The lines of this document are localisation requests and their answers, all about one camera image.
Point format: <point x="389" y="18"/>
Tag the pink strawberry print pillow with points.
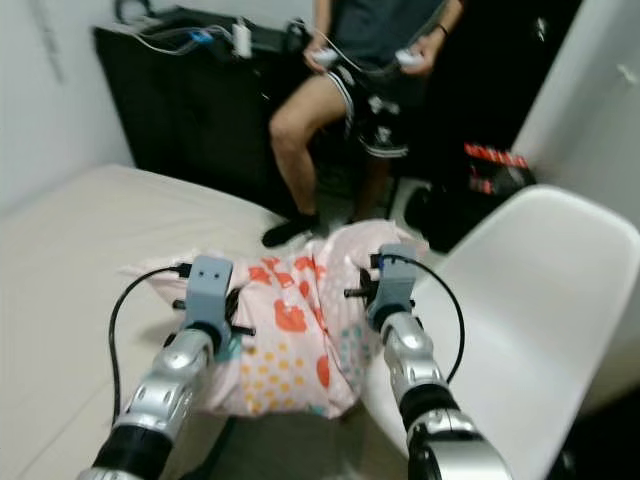
<point x="290" y="340"/>

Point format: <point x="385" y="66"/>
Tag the white handheld controller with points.
<point x="325" y="58"/>
<point x="409" y="57"/>

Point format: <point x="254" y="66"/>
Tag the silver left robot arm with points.
<point x="170" y="390"/>

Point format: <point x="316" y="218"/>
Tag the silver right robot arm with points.
<point x="415" y="360"/>

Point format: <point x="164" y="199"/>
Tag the white plastic shell chair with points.
<point x="540" y="300"/>

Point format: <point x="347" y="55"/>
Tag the white sheeted mattress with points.
<point x="80" y="260"/>

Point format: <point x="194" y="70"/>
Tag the red and black box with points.
<point x="500" y="168"/>

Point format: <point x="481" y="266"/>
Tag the white charger block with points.
<point x="242" y="40"/>

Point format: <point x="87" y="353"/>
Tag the white wardrobe door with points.
<point x="600" y="100"/>

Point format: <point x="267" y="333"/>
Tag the black headphones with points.
<point x="120" y="10"/>

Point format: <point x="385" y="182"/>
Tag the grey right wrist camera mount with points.
<point x="398" y="285"/>

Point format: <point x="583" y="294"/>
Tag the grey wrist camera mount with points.
<point x="398" y="285"/>
<point x="208" y="290"/>

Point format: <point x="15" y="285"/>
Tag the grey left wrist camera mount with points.
<point x="208" y="290"/>

